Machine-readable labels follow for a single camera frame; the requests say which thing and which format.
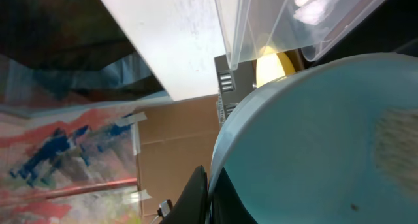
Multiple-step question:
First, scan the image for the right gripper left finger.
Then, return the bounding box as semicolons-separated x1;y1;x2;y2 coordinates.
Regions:
160;166;208;224

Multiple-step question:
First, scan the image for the yellow plate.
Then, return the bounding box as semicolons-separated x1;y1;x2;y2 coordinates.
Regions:
255;46;296;88

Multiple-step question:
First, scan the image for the light blue bowl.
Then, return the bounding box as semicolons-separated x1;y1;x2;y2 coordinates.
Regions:
208;53;417;223

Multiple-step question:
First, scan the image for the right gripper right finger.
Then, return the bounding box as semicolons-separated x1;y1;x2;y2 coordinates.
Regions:
209;168;257;224

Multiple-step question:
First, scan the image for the colourful painted cloth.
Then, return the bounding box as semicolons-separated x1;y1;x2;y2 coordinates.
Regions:
1;104;149;223

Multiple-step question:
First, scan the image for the clear plastic bin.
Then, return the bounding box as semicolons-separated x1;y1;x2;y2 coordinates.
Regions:
215;0;386;70

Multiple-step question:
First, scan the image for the cardboard box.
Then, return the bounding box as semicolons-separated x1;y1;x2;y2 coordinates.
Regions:
137;96;219;223

